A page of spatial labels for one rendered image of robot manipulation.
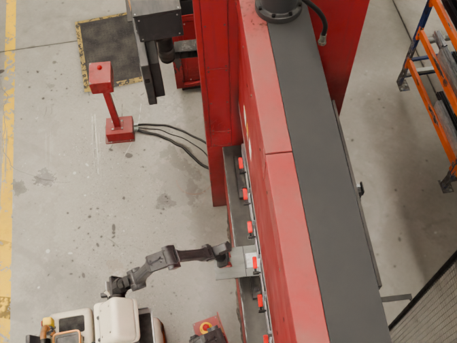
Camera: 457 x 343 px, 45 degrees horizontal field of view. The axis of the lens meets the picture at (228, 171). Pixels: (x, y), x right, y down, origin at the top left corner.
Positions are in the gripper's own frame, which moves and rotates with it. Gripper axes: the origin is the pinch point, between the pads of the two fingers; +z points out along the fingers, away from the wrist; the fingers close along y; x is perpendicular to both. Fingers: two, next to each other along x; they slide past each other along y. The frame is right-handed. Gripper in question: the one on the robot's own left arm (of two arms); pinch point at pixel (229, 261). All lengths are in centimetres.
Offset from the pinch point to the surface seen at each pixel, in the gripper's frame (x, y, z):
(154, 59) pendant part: -1, 103, -62
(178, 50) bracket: 6, 142, -25
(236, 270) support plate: -1.0, -4.5, 4.4
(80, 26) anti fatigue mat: 148, 296, 30
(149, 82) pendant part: 8, 97, -55
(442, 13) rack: -151, 167, 83
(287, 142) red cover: -82, -7, -99
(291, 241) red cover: -77, -45, -101
